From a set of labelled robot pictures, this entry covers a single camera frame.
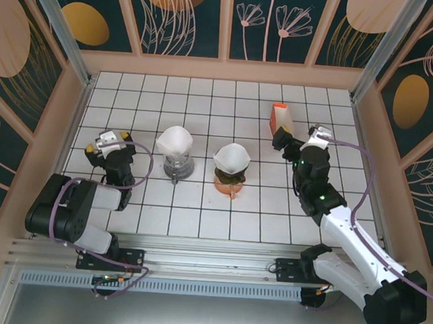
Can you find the white paper coffee filter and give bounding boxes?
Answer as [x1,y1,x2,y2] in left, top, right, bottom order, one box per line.
[155,124,195,157]
[212,141,251,175]

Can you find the orange coffee filter box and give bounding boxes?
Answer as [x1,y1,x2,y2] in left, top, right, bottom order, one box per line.
[266,101,296,153]

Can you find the grey clear glass dripper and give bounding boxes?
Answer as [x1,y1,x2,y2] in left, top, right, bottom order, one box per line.
[161,150,197,186]

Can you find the olive green plastic dripper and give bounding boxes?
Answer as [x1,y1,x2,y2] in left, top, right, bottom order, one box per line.
[214,167,247,186]

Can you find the orange transparent dripper base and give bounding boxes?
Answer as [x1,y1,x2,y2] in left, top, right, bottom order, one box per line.
[212,178,245,201]

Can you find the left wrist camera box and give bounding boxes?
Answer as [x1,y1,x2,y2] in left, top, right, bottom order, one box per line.
[92,129,125,160]

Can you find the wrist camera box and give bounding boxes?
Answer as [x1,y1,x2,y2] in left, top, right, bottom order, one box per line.
[92,129,125,160]
[306,123,335,152]

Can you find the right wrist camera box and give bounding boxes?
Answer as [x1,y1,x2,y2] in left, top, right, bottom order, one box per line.
[306,123,335,152]

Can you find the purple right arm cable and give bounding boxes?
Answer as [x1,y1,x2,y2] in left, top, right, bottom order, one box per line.
[301,137,433,324]

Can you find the aluminium frame post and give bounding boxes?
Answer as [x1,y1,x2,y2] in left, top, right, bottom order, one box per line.
[350,0,432,108]
[14,0,99,85]

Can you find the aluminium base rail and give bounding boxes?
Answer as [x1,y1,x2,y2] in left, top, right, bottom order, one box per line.
[4,220,417,298]

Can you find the slotted grey cable duct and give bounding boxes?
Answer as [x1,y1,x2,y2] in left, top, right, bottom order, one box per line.
[19,266,305,305]

